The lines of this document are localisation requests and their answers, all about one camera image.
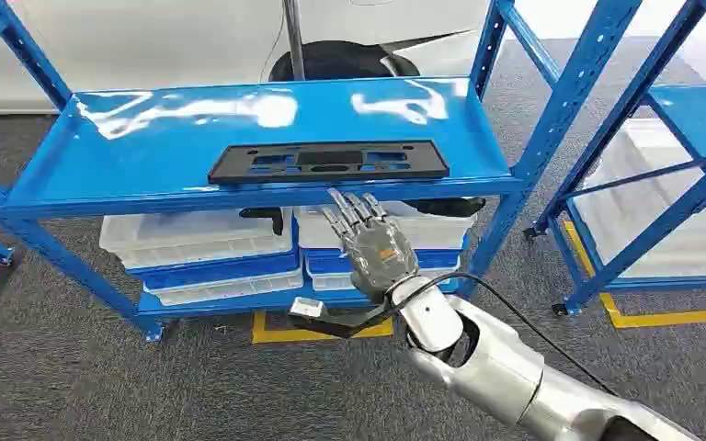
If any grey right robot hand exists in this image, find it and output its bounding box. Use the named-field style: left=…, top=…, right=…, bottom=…
left=321, top=188, right=420, bottom=304

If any black plastic cutout panel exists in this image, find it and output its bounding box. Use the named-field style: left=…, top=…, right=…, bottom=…
left=208, top=140, right=450, bottom=187

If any black plastic part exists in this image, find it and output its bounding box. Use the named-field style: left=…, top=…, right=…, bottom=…
left=404, top=196, right=487, bottom=219
left=238, top=207, right=285, bottom=237

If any grey metal pole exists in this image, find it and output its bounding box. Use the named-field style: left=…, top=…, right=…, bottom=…
left=281, top=0, right=307, bottom=82

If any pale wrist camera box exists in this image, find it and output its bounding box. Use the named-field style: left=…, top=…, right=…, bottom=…
left=289, top=297, right=391, bottom=340

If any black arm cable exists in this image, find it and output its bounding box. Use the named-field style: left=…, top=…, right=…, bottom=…
left=377, top=272, right=619, bottom=397

